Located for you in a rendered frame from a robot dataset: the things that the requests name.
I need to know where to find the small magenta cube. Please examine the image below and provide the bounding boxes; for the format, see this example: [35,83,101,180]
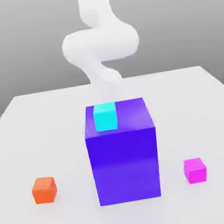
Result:
[182,156,209,185]

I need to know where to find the small cyan cube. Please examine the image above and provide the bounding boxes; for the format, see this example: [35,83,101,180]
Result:
[91,101,120,133]

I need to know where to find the small orange cube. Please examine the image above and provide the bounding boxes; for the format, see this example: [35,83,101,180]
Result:
[30,175,60,206]

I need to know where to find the large purple box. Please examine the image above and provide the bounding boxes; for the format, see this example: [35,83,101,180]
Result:
[80,95,167,208]

